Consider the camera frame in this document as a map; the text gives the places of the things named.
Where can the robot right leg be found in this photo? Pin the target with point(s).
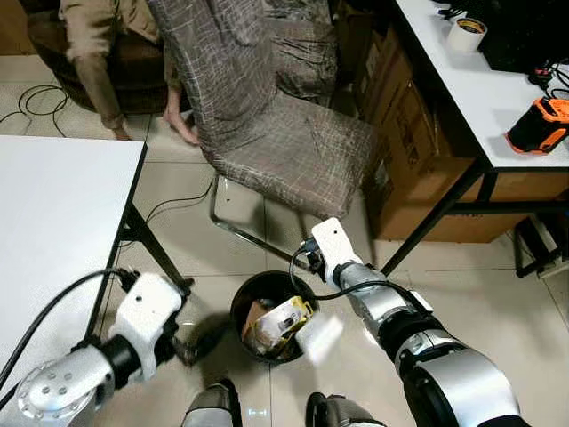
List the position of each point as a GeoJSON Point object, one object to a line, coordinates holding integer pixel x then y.
{"type": "Point", "coordinates": [342, 414]}

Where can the robot leg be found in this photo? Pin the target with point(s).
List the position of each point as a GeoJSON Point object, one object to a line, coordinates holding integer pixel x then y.
{"type": "Point", "coordinates": [213, 409]}
{"type": "Point", "coordinates": [342, 414]}

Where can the orange and black power tool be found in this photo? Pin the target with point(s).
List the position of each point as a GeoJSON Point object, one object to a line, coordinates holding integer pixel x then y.
{"type": "Point", "coordinates": [538, 129]}

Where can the white tape roll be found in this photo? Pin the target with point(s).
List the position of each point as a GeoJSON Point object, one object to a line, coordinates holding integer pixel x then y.
{"type": "Point", "coordinates": [465, 36]}

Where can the robot left leg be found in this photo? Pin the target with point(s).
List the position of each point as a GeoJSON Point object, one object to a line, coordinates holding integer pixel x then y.
{"type": "Point", "coordinates": [213, 409]}

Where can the grey patterned fabric chair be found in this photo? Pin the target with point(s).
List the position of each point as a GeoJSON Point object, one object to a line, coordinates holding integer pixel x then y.
{"type": "Point", "coordinates": [307, 53]}

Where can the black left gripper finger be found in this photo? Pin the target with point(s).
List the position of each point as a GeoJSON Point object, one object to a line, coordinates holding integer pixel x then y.
{"type": "Point", "coordinates": [206, 338]}

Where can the black metal stand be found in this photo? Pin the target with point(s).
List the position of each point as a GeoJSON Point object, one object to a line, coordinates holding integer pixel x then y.
{"type": "Point", "coordinates": [542, 245]}

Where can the yellow snack packet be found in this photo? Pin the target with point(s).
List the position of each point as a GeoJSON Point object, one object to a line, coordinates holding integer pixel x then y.
{"type": "Point", "coordinates": [289, 320]}

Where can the white table with black legs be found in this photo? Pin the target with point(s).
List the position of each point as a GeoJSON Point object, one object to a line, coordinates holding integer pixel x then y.
{"type": "Point", "coordinates": [53, 213]}

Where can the dark brown sofa seat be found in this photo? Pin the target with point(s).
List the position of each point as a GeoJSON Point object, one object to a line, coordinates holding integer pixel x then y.
{"type": "Point", "coordinates": [133, 76]}

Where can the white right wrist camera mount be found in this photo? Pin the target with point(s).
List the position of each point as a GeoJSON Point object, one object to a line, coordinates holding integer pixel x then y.
{"type": "Point", "coordinates": [331, 242]}

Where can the brown cardboard box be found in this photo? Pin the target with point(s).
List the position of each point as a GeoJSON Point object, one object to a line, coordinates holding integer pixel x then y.
{"type": "Point", "coordinates": [400, 151]}

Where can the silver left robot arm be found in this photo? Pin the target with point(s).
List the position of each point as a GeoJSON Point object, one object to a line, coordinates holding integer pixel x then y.
{"type": "Point", "coordinates": [76, 382]}

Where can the black round rubbish bin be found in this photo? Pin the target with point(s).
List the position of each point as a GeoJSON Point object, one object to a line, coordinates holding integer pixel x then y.
{"type": "Point", "coordinates": [267, 283]}

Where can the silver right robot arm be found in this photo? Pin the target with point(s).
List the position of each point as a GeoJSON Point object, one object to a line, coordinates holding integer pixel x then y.
{"type": "Point", "coordinates": [444, 374]}

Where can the grey checked fabric chair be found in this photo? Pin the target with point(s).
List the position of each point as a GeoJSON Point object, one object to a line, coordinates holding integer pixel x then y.
{"type": "Point", "coordinates": [249, 107]}

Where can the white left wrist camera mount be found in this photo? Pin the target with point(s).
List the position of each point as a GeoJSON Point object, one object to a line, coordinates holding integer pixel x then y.
{"type": "Point", "coordinates": [147, 307]}

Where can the brown cardboard piece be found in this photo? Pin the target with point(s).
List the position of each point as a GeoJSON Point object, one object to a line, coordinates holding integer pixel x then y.
{"type": "Point", "coordinates": [253, 318]}

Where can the white desk with black frame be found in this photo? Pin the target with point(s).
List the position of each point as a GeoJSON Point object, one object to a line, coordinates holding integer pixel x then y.
{"type": "Point", "coordinates": [480, 98]}

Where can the seated person in khaki trousers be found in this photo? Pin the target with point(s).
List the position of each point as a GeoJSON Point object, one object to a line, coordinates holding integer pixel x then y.
{"type": "Point", "coordinates": [89, 53]}

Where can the black and red plug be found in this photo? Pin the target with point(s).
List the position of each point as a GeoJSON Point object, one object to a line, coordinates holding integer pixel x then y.
{"type": "Point", "coordinates": [547, 76]}

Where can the black box device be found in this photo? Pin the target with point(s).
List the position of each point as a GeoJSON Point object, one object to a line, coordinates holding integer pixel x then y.
{"type": "Point", "coordinates": [524, 36]}

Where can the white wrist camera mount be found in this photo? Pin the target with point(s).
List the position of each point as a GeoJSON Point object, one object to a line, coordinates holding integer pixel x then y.
{"type": "Point", "coordinates": [147, 307]}
{"type": "Point", "coordinates": [331, 242]}

